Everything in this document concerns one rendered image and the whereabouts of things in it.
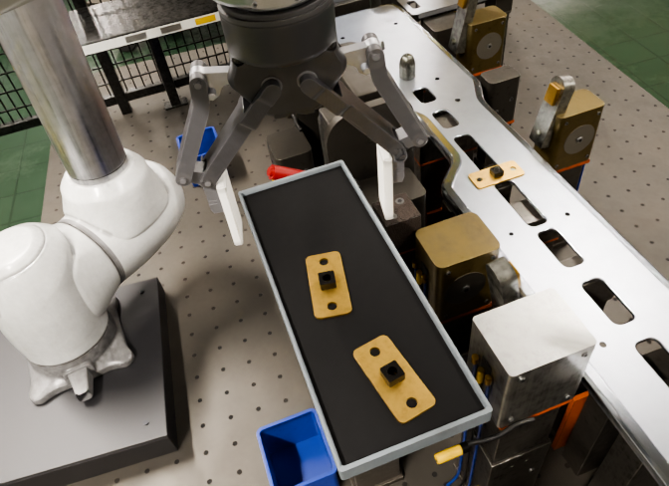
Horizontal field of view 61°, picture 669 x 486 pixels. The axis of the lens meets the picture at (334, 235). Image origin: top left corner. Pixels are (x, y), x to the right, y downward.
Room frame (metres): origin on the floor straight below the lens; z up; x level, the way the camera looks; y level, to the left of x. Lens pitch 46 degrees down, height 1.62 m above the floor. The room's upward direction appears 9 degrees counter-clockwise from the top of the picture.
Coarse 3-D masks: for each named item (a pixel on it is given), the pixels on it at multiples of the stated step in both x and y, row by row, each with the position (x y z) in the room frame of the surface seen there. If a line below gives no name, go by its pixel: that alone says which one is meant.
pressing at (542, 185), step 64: (448, 64) 1.02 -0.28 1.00; (448, 128) 0.81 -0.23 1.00; (512, 128) 0.79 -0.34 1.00; (448, 192) 0.65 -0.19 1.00; (576, 192) 0.61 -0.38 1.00; (512, 256) 0.50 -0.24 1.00; (640, 256) 0.47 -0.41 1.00; (640, 320) 0.37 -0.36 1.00; (640, 384) 0.29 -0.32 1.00; (640, 448) 0.22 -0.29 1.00
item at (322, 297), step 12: (336, 252) 0.41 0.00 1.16; (312, 264) 0.40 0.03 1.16; (336, 264) 0.40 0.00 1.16; (312, 276) 0.39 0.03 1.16; (324, 276) 0.38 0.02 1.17; (336, 276) 0.38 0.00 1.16; (312, 288) 0.37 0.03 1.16; (324, 288) 0.36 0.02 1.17; (336, 288) 0.36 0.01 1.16; (312, 300) 0.35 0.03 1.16; (324, 300) 0.35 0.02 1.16; (336, 300) 0.35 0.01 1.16; (348, 300) 0.35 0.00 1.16; (324, 312) 0.34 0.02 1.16; (336, 312) 0.33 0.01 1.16; (348, 312) 0.33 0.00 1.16
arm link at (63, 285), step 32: (32, 224) 0.70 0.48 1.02; (64, 224) 0.73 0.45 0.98; (0, 256) 0.63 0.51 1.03; (32, 256) 0.62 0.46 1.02; (64, 256) 0.64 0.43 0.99; (96, 256) 0.67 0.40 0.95; (0, 288) 0.59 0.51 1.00; (32, 288) 0.59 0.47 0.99; (64, 288) 0.61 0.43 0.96; (96, 288) 0.64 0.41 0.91; (0, 320) 0.58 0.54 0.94; (32, 320) 0.57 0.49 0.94; (64, 320) 0.58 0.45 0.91; (96, 320) 0.62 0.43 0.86; (32, 352) 0.56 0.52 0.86; (64, 352) 0.57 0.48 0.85
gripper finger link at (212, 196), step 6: (198, 162) 0.37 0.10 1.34; (204, 162) 0.37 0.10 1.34; (198, 168) 0.36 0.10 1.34; (204, 168) 0.36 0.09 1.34; (198, 174) 0.36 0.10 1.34; (192, 180) 0.36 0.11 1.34; (198, 180) 0.36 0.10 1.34; (210, 192) 0.36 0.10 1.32; (216, 192) 0.36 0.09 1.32; (210, 198) 0.36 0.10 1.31; (216, 198) 0.36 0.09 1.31; (210, 204) 0.36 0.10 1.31; (216, 204) 0.36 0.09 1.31; (216, 210) 0.36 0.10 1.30; (222, 210) 0.36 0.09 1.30
